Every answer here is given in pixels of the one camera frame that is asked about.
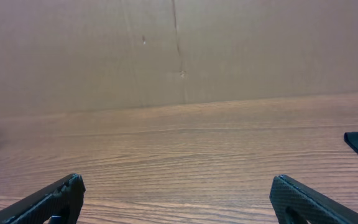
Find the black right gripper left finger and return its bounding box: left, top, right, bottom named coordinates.
left=0, top=174, right=86, bottom=224

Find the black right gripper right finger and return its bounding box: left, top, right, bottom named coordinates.
left=269, top=175, right=358, bottom=224

